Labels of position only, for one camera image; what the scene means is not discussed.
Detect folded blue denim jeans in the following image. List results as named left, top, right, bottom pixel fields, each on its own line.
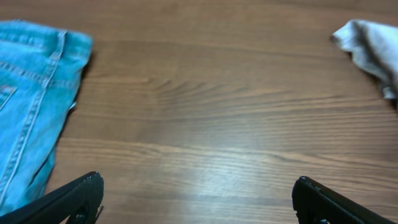
left=1, top=20, right=93, bottom=214

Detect beige cotton shorts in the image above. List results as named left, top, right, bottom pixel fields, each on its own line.
left=331, top=19, right=397, bottom=100

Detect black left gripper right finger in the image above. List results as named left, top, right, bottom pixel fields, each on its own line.
left=292, top=176, right=395, bottom=224

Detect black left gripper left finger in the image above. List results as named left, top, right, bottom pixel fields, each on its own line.
left=1, top=171, right=104, bottom=224

